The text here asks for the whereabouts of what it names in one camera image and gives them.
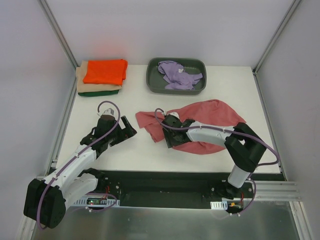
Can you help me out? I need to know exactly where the white cable duct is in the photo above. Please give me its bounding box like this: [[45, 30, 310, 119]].
[[210, 200, 244, 211], [72, 197, 120, 208]]

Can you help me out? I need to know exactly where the dark green plastic bin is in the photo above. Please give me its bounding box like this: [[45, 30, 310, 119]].
[[146, 57, 207, 96]]

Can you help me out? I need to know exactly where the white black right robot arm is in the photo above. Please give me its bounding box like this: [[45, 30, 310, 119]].
[[160, 114, 267, 200]]

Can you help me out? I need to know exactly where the dark green folded t shirt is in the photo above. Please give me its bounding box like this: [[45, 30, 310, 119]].
[[78, 90, 119, 97]]

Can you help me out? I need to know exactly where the orange folded t shirt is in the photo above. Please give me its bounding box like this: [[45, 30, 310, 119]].
[[83, 59, 128, 86]]

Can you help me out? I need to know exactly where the aluminium frame post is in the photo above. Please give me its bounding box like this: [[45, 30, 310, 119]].
[[252, 0, 303, 76], [37, 0, 78, 69]]

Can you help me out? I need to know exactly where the left white cable duct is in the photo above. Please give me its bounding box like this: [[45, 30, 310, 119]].
[[72, 197, 120, 208]]

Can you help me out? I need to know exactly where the right white cable duct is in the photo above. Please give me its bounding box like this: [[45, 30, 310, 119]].
[[210, 200, 244, 211]]

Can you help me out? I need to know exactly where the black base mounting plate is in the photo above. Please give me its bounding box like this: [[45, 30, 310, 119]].
[[47, 168, 287, 208]]

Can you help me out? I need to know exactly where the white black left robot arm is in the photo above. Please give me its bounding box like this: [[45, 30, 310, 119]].
[[23, 113, 137, 229]]

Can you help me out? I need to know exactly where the left aluminium frame post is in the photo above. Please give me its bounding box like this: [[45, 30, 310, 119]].
[[37, 0, 78, 69]]

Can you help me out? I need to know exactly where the lavender crumpled t shirt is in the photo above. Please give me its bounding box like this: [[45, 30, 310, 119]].
[[157, 60, 203, 90]]

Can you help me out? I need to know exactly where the pink t shirt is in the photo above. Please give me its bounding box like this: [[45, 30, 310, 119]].
[[135, 99, 246, 155]]

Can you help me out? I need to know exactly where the beige folded t shirt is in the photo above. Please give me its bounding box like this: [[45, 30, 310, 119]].
[[75, 61, 122, 93]]

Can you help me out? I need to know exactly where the right aluminium frame post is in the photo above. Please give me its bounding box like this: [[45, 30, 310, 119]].
[[252, 0, 303, 76]]

